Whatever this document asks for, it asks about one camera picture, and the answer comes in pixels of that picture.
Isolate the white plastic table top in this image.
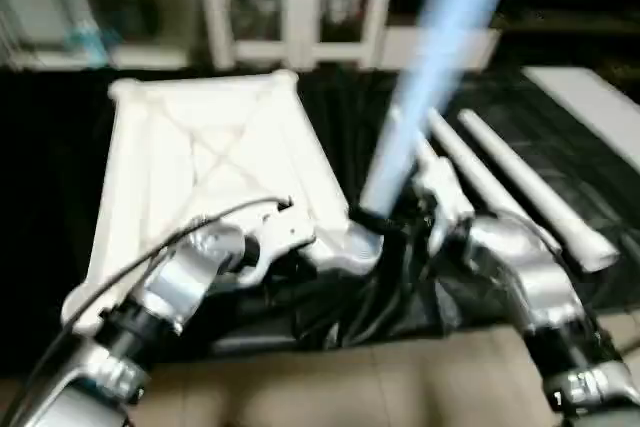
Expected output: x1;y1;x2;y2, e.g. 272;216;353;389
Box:
62;69;386;333

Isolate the white plastic table leg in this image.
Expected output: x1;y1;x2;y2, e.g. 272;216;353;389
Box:
345;0;526;258
428;110;536;233
458;110;621;273

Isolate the white drawer unit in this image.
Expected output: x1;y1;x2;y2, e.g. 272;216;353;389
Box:
385;25;501;70

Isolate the white side table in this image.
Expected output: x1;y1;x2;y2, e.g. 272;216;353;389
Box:
525;65;640;170

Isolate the white glass door cabinet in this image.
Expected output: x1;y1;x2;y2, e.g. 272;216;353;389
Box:
195;0;401;70

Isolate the black table mat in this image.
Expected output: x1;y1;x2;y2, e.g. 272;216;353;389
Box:
0;62;640;358

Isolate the blue plastic stool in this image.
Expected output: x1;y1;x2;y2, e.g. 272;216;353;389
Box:
65;22;113;66

